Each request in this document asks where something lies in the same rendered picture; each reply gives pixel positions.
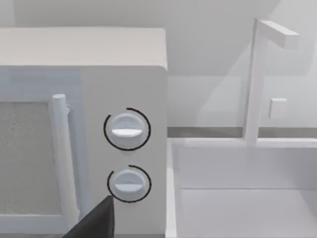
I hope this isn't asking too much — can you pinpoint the pale microwave oven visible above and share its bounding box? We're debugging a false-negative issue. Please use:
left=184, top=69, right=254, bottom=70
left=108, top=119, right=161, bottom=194
left=0, top=27, right=168, bottom=238

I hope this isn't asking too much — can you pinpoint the small white microwave knob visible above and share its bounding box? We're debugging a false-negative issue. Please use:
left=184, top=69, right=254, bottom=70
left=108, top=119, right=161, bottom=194
left=111, top=169, right=147, bottom=199

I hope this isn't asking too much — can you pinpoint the large white microwave knob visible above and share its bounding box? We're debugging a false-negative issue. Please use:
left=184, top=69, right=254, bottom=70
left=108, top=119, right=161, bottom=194
left=108, top=113, right=146, bottom=147

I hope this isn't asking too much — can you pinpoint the tall white tap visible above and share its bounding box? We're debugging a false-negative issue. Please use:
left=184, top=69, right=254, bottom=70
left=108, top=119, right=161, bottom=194
left=244, top=17, right=299, bottom=147

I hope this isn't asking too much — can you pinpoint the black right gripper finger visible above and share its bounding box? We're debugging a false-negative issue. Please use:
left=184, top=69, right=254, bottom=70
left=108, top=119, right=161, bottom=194
left=61, top=195, right=115, bottom=238

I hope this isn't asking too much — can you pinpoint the white sink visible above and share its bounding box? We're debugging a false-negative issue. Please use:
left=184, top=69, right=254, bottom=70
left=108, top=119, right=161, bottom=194
left=165, top=136, right=317, bottom=238

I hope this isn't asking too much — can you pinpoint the microwave door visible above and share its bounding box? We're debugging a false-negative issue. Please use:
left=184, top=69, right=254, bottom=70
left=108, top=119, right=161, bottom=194
left=0, top=66, right=93, bottom=238

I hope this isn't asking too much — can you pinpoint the white microwave door handle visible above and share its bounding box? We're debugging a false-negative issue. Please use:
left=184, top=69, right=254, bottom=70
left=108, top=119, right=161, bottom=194
left=52, top=93, right=80, bottom=235

